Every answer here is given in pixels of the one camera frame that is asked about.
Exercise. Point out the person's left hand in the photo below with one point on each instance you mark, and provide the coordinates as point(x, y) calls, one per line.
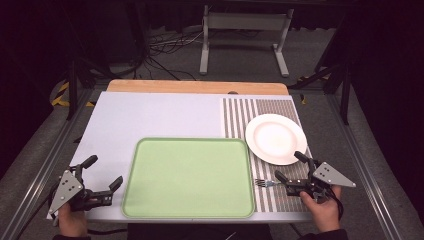
point(71, 221)

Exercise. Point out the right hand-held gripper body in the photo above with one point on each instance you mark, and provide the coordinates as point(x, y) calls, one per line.
point(328, 175)

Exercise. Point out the yellow black hazard tape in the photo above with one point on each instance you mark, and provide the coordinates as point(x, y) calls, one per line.
point(61, 96)

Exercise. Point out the white table mat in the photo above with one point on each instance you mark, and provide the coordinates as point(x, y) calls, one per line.
point(150, 113)

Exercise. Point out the person's right hand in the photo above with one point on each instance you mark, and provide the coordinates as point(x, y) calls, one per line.
point(321, 213)

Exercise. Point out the grey metal stand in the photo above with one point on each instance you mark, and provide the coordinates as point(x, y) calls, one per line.
point(246, 21)

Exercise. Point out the white round plate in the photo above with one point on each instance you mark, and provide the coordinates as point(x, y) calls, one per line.
point(275, 138)

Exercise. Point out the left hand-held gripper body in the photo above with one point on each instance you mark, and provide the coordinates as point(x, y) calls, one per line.
point(68, 190)

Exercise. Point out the silver fork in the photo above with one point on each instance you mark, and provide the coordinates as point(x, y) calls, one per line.
point(265, 182)

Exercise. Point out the black stand leg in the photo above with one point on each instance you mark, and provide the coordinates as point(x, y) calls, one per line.
point(72, 90)

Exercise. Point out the striped placemat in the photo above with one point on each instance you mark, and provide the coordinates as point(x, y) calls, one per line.
point(238, 115)

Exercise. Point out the black tripod stand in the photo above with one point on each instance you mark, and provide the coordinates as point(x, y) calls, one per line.
point(333, 75)

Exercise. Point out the green tray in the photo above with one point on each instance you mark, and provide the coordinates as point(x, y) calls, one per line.
point(188, 178)

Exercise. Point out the aluminium frame rail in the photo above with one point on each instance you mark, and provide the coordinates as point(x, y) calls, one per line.
point(40, 173)
point(365, 166)

